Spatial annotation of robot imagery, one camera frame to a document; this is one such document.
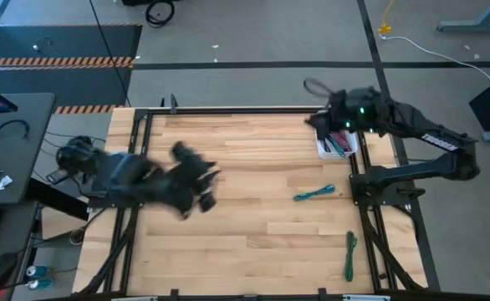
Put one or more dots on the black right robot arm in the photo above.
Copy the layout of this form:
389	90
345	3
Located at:
416	169

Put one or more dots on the white plastic bin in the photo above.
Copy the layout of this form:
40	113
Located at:
324	155

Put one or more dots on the black desk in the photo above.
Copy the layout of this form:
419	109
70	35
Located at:
19	167

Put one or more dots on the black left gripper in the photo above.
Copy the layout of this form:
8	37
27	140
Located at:
184	180

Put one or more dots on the blue drink can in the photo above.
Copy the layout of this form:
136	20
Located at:
41	284
38	271

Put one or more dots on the black hazard-striped floor mat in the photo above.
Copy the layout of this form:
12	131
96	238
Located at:
61	42

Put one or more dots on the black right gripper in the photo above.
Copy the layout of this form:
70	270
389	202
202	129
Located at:
341	106

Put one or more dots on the black frame bracket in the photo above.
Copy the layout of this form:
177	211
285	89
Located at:
170	103

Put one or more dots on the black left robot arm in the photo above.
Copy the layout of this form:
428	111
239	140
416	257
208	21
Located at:
119	175

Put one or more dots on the grey table leg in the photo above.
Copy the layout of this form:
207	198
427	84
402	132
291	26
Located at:
479	25

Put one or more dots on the black aluminium table frame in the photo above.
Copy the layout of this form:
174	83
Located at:
249	111

